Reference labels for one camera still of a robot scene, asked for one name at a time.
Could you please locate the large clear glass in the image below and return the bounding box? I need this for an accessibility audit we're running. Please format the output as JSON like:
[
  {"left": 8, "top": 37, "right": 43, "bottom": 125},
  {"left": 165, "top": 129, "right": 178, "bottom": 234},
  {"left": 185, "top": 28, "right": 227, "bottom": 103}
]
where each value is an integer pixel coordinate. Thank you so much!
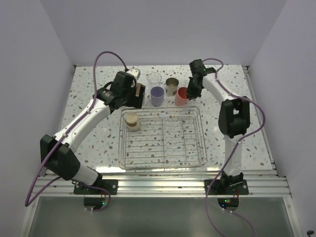
[{"left": 147, "top": 72, "right": 162, "bottom": 88}]

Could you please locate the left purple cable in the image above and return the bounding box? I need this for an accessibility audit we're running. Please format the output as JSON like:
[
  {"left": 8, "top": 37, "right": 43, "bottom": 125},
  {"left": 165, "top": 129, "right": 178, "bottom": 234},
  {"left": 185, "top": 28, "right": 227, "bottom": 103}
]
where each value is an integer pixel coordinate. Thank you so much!
[{"left": 24, "top": 51, "right": 129, "bottom": 207}]

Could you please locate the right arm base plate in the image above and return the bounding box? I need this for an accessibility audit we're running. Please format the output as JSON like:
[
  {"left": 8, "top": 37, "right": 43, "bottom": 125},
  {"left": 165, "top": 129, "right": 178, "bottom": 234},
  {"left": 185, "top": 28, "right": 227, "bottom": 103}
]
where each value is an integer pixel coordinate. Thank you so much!
[{"left": 208, "top": 180, "right": 249, "bottom": 196}]

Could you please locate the coral red plastic cup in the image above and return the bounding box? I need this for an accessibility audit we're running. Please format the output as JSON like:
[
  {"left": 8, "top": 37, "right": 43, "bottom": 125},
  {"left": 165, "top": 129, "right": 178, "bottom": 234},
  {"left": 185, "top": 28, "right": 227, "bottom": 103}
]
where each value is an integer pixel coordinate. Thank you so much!
[{"left": 175, "top": 87, "right": 189, "bottom": 106}]

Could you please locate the purple plastic cup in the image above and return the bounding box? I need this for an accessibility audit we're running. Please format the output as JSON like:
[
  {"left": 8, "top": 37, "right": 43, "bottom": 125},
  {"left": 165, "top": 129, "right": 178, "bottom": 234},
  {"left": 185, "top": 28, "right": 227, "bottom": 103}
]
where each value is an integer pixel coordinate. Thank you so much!
[{"left": 150, "top": 86, "right": 164, "bottom": 107}]

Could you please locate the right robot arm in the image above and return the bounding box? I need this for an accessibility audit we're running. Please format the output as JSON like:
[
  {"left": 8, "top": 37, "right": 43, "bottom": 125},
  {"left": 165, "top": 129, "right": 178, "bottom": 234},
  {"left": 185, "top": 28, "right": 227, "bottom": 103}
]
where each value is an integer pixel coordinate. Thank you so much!
[{"left": 186, "top": 59, "right": 250, "bottom": 195}]

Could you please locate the steel cork-band cup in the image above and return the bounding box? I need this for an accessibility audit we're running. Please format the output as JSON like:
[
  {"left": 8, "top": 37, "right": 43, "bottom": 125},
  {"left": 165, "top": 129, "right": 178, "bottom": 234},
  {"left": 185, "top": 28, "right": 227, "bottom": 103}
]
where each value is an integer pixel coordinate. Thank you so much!
[
  {"left": 124, "top": 112, "right": 140, "bottom": 131},
  {"left": 165, "top": 78, "right": 179, "bottom": 96}
]

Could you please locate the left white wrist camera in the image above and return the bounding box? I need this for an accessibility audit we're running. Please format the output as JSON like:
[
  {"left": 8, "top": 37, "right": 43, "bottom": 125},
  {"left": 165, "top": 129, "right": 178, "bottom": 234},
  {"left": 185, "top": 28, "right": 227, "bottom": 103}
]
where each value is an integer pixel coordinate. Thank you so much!
[{"left": 127, "top": 69, "right": 140, "bottom": 80}]

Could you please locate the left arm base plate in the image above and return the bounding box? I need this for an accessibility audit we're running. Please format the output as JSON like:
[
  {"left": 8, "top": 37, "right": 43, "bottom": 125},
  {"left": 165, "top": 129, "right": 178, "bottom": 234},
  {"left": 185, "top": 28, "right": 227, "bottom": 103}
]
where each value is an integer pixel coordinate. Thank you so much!
[{"left": 72, "top": 179, "right": 119, "bottom": 195}]

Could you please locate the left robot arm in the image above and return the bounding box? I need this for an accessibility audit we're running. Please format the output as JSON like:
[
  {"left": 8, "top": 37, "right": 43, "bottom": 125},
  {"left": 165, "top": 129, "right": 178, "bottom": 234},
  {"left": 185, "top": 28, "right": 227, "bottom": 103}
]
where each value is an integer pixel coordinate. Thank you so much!
[{"left": 40, "top": 69, "right": 146, "bottom": 194}]

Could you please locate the wire dish rack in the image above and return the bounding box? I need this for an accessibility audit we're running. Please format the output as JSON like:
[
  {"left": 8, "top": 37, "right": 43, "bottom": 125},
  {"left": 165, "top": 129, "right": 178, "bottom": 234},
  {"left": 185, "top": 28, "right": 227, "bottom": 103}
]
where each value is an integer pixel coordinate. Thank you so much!
[{"left": 118, "top": 106, "right": 207, "bottom": 170}]

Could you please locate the aluminium rail frame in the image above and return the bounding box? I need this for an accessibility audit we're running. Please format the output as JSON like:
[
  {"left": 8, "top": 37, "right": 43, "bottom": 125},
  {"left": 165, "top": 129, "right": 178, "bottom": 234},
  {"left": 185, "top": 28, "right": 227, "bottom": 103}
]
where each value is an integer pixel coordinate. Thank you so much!
[{"left": 19, "top": 64, "right": 297, "bottom": 237}]

